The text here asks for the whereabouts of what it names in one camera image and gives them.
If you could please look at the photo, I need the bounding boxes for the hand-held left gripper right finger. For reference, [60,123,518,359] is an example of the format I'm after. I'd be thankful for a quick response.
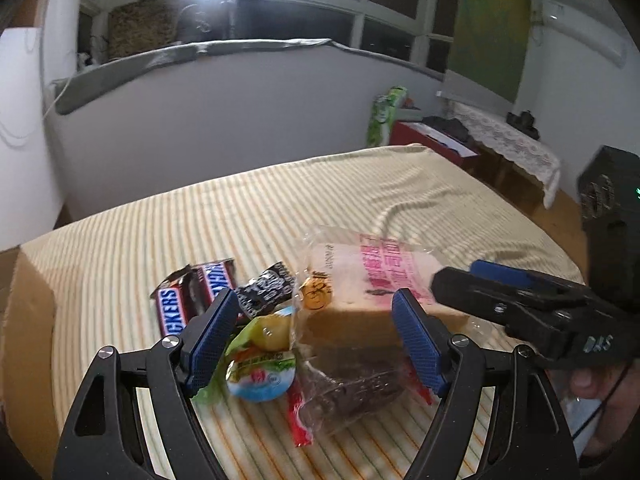
[391,287,581,480]

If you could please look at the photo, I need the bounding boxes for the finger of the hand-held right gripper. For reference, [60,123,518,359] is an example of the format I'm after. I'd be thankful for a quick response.
[470,259,596,307]
[431,266,556,333]

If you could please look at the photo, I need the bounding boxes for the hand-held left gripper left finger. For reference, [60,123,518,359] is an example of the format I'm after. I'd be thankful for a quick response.
[52,287,241,480]

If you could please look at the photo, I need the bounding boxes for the chocolate bar brown wrapper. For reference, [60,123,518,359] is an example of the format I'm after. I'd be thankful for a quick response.
[165,258,237,307]
[152,282,211,339]

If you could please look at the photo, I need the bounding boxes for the red snack stick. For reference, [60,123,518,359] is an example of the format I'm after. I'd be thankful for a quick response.
[287,377,315,447]
[402,360,435,407]

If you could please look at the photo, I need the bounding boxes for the black patterned candy packet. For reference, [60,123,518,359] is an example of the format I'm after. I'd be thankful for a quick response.
[234,261,297,324]

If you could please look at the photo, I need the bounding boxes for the jelly cup colourful lid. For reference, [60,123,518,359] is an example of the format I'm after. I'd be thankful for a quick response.
[222,350,297,404]

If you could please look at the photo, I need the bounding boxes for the clear bread slice packet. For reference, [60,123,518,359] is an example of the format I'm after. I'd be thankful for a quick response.
[292,225,482,357]

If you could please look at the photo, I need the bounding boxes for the clear dark cake packet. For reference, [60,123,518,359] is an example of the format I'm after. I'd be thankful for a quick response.
[295,347,417,439]

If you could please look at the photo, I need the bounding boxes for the brown cardboard box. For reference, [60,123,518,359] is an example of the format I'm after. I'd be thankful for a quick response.
[0,245,63,467]

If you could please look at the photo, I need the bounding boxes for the person's right hand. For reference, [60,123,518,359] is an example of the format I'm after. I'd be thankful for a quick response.
[570,366,626,403]

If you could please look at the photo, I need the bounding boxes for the green snack packet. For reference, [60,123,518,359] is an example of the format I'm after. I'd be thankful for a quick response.
[225,306,297,361]

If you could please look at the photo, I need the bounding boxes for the striped bed sheet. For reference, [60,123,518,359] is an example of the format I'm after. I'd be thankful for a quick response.
[17,145,587,480]

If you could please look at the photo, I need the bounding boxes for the lace tablecloth table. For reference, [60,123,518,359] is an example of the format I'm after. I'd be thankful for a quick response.
[444,100,562,209]

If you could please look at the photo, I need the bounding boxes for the white papers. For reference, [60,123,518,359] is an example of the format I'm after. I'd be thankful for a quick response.
[407,122,479,157]

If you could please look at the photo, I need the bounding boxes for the small black device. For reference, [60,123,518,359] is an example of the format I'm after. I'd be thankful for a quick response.
[505,109,542,139]

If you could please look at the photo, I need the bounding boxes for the dark bag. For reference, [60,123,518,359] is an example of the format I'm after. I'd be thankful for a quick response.
[422,116,472,142]

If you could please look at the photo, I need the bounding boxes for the red table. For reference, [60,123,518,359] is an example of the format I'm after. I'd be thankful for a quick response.
[389,120,482,177]

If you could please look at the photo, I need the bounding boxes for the green white package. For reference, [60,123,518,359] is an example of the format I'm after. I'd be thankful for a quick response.
[366,86,409,149]

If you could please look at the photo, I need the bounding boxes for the green curtain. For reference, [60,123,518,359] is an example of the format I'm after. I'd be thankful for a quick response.
[444,0,532,104]

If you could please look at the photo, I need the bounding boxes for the white air conditioner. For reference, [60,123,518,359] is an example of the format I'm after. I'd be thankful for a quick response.
[529,0,629,69]

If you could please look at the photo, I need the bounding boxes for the white cabinet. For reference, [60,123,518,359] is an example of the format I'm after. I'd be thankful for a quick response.
[0,26,67,252]

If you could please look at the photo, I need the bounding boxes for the grey cloth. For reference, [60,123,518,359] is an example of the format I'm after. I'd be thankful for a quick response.
[49,37,447,117]

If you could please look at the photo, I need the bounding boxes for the woven straw box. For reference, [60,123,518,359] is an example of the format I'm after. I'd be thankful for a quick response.
[106,0,182,62]

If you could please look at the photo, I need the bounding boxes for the white cable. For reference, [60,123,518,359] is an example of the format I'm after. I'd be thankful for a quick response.
[41,76,69,122]

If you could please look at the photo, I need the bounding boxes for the window frame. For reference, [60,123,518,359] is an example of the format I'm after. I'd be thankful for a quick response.
[79,0,457,77]

